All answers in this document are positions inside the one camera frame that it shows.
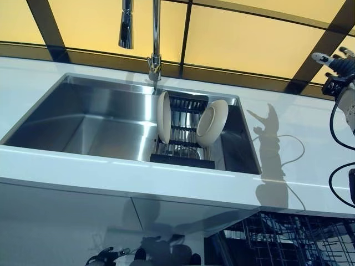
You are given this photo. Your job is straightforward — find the wide white cabinet door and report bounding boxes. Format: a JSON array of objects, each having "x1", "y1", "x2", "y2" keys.
[{"x1": 0, "y1": 181, "x2": 135, "y2": 266}]

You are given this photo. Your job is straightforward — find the stainless steel kitchen sink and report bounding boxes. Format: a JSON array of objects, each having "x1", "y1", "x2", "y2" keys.
[{"x1": 0, "y1": 72, "x2": 263, "y2": 175}]

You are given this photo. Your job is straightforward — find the beige round plate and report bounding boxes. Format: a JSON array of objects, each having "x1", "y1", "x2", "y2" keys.
[
  {"x1": 195, "y1": 99, "x2": 230, "y2": 147},
  {"x1": 156, "y1": 90, "x2": 174, "y2": 145}
]

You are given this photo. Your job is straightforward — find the narrow white cabinet door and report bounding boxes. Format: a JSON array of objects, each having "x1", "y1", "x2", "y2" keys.
[{"x1": 130, "y1": 193, "x2": 260, "y2": 266}]

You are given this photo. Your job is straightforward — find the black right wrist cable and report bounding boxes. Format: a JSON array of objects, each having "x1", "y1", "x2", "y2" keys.
[{"x1": 328, "y1": 93, "x2": 355, "y2": 208}]

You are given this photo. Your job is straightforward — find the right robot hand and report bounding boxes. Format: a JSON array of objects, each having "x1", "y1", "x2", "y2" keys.
[{"x1": 310, "y1": 46, "x2": 355, "y2": 81}]

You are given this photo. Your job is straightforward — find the chrome gooseneck kitchen faucet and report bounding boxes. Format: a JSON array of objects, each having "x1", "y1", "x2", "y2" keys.
[{"x1": 118, "y1": 0, "x2": 163, "y2": 89}]

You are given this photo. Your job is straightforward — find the dishwasher wire rack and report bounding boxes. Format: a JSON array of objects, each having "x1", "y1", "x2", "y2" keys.
[{"x1": 219, "y1": 212, "x2": 355, "y2": 266}]

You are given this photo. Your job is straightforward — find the black dish drying rack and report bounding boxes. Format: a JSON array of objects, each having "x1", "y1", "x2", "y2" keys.
[{"x1": 149, "y1": 93, "x2": 216, "y2": 170}]

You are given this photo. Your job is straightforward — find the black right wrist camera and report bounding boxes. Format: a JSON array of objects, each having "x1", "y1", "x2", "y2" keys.
[{"x1": 321, "y1": 77, "x2": 347, "y2": 96}]

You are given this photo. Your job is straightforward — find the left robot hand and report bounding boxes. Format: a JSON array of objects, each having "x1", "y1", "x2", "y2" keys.
[{"x1": 85, "y1": 246, "x2": 131, "y2": 266}]

